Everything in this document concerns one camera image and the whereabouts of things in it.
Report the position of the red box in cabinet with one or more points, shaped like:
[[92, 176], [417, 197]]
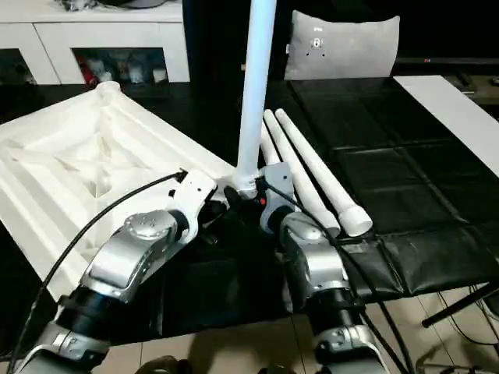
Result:
[[83, 68]]

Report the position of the tall black cabinet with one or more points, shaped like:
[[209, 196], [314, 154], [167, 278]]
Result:
[[218, 39]]

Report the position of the small white cup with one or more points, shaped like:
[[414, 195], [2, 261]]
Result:
[[158, 75]]

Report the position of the white flat board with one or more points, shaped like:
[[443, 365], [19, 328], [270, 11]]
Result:
[[456, 113]]

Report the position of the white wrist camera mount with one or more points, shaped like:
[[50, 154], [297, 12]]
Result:
[[195, 195], [278, 183]]

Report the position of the grey metal frame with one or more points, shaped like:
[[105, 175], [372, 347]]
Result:
[[448, 366]]

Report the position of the black clutter pile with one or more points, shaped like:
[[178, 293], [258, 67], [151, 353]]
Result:
[[70, 4]]

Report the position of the black work mat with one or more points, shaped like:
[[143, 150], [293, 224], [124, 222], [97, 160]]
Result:
[[390, 175]]

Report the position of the white plastic table leg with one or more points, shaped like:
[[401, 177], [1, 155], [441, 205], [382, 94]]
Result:
[[312, 156], [257, 97], [288, 156], [270, 152]]

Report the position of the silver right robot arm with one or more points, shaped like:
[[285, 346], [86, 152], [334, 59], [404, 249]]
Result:
[[316, 253]]

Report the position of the round grey appliance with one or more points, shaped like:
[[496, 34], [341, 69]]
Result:
[[132, 2]]

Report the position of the black bar with red mark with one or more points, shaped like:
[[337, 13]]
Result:
[[448, 60]]

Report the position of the grey cushion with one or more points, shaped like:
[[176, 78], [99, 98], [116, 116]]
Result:
[[351, 50]]

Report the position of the white cabinet with glass doors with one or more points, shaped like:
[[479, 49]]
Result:
[[58, 35]]

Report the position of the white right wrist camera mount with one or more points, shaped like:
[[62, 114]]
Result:
[[278, 183]]

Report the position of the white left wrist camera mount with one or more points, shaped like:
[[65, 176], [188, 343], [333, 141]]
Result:
[[195, 195]]

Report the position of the white plastic table top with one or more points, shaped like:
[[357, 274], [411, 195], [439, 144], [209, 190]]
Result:
[[78, 156]]

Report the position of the dark robot foot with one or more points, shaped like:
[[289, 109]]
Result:
[[163, 366]]

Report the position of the black metal bench leg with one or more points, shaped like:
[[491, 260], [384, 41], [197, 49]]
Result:
[[460, 308]]

